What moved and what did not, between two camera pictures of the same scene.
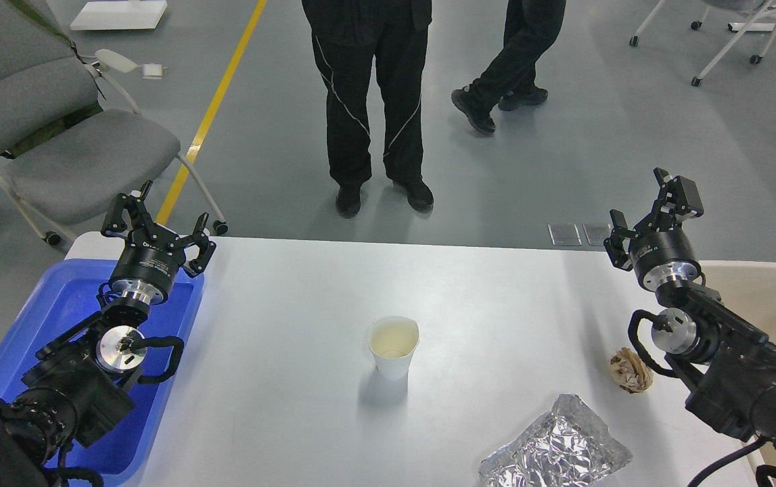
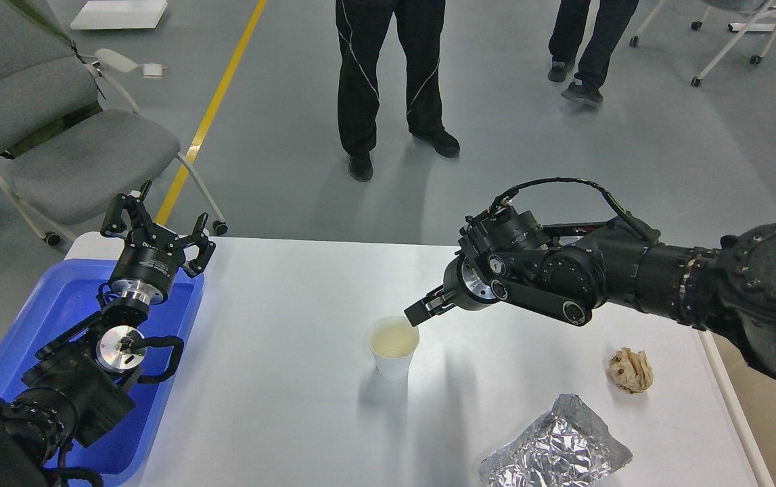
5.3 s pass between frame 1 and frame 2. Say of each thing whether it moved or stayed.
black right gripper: moved
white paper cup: stayed
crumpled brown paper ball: stayed
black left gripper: stayed
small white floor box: stayed
